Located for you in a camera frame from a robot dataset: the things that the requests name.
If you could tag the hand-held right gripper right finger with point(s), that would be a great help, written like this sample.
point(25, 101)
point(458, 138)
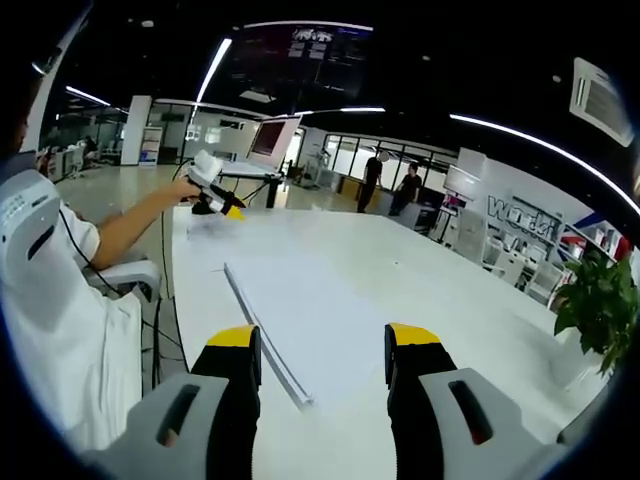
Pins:
point(417, 400)

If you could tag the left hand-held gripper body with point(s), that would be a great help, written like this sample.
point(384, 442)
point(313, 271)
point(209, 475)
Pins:
point(206, 169)

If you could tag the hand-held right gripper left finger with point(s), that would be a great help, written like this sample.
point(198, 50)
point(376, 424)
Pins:
point(227, 400)

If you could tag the white document stack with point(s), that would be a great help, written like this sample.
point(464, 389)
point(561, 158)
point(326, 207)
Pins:
point(320, 330)

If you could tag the person's left hand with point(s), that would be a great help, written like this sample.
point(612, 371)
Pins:
point(184, 190)

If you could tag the blue white banner stand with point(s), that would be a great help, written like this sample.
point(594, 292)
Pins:
point(150, 145)

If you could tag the large open laptop pink screen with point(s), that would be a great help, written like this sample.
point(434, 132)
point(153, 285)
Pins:
point(270, 137)

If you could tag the ceiling light strip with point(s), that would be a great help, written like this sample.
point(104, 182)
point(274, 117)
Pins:
point(365, 109)
point(465, 120)
point(214, 70)

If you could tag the white office chair armrest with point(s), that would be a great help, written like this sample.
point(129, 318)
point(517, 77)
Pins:
point(135, 272)

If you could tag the dark hanging ceiling screen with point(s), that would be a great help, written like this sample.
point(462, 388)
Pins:
point(300, 60)

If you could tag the white mesh office chair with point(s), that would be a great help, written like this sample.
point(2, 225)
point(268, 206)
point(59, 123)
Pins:
point(545, 282)
point(502, 265)

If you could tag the person in white shirt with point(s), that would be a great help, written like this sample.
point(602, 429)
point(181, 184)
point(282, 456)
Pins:
point(65, 350)

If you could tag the white grey chest device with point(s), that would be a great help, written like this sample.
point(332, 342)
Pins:
point(25, 225)

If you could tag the small red screen on stand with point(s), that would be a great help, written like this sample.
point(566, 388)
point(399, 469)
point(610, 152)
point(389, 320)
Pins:
point(450, 201)

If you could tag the green potted plant white pot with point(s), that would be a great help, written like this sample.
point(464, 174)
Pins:
point(600, 300)

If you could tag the monitor on white cabinet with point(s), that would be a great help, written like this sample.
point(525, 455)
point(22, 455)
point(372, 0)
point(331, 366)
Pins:
point(460, 180)

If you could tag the storage shelf with boxes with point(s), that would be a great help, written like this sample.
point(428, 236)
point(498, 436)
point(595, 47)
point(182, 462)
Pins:
point(595, 240)

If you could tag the white ceiling air conditioner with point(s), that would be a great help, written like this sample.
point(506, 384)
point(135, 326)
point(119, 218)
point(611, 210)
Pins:
point(600, 100)

